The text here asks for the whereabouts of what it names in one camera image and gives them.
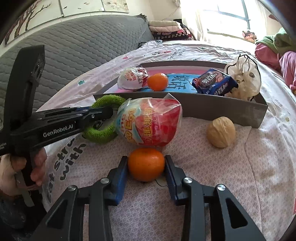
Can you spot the pink folded blanket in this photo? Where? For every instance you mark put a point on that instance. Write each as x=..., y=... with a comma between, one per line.
x=165, y=29

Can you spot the red egg toy packet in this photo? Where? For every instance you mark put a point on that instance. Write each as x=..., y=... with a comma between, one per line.
x=152, y=122

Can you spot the floral wall painting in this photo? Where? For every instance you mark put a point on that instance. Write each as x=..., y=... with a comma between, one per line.
x=34, y=16

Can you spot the white egg toy packet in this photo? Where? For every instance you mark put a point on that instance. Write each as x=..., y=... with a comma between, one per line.
x=129, y=80

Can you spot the patterned cloth on windowsill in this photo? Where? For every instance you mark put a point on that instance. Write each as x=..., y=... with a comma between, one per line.
x=248, y=36

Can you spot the blue snack packet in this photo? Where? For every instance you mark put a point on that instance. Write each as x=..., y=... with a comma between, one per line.
x=212, y=83

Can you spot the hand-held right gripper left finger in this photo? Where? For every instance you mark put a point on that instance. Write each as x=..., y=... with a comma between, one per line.
x=120, y=180

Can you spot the walnut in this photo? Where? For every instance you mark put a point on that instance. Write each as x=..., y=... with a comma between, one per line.
x=220, y=132

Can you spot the window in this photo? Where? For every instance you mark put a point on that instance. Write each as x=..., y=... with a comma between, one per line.
x=229, y=16

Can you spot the dark patterned folded blanket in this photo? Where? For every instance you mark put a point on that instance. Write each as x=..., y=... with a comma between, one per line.
x=173, y=36

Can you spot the green blanket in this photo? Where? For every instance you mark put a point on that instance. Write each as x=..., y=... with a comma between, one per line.
x=277, y=40

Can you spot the magenta blanket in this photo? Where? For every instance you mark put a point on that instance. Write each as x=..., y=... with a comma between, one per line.
x=277, y=62

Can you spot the cream curtain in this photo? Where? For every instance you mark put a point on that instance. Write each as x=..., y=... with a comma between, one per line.
x=192, y=20

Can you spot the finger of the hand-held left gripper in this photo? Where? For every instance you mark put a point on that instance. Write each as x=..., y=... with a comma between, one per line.
x=97, y=115

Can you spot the net bag of cream items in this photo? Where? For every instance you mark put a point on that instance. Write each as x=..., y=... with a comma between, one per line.
x=245, y=78

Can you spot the orange mandarin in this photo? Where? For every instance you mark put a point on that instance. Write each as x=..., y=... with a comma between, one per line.
x=157, y=82
x=145, y=164

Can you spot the printed bed sheet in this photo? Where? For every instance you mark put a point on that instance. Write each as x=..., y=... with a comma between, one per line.
x=266, y=173

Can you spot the person's left hand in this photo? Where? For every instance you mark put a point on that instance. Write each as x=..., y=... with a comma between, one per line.
x=9, y=176

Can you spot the cream folded blanket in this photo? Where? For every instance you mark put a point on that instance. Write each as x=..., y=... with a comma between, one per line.
x=161, y=23

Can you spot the grey cardboard box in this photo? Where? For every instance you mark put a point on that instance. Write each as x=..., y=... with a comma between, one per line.
x=219, y=111

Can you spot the grey quilted headboard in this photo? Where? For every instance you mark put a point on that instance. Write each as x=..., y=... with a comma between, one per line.
x=81, y=46

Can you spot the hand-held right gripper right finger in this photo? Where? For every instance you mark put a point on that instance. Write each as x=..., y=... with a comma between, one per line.
x=172, y=183

